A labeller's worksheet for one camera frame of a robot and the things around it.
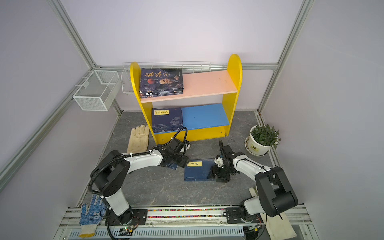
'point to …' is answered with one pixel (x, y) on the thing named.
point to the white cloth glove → (253, 192)
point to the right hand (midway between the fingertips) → (213, 180)
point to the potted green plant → (261, 137)
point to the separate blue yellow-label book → (197, 170)
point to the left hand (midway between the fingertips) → (185, 161)
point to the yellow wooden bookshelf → (203, 122)
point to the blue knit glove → (89, 221)
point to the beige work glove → (139, 139)
